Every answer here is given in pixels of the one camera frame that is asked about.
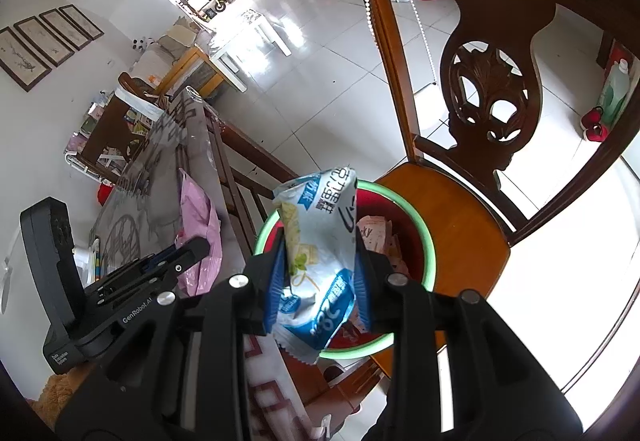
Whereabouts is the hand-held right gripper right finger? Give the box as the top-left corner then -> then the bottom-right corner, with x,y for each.
352,241 -> 586,441

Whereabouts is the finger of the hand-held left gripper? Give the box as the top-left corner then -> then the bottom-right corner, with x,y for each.
95,246 -> 176,289
125,236 -> 211,293

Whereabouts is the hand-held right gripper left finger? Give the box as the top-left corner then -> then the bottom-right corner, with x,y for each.
55,228 -> 290,441

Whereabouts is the pink wrapper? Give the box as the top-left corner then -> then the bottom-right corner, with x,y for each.
177,168 -> 223,297

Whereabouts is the blue white snack packet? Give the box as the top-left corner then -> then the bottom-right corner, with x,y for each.
272,166 -> 358,366

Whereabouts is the red basin with green rim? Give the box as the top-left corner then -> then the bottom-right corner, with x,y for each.
252,180 -> 437,361

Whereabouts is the pale printed packet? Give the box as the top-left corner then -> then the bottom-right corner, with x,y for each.
357,214 -> 416,272

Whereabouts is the carved wooden chair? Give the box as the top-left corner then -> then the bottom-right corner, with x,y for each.
335,0 -> 640,382

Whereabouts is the white magazine rack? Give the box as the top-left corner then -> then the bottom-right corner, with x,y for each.
64,91 -> 126,182

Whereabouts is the beige sofa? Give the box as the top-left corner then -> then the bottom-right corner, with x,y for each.
132,24 -> 211,87

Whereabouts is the white coffee table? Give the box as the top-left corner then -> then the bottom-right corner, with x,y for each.
240,8 -> 293,57

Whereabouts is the white balance bike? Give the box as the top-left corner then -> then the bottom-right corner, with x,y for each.
210,0 -> 251,14

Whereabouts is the green plastic bottle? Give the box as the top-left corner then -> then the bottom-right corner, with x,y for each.
597,58 -> 633,127

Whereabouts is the framed wall picture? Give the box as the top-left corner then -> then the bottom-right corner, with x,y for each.
59,4 -> 105,39
0,26 -> 53,92
39,8 -> 93,52
14,16 -> 76,67

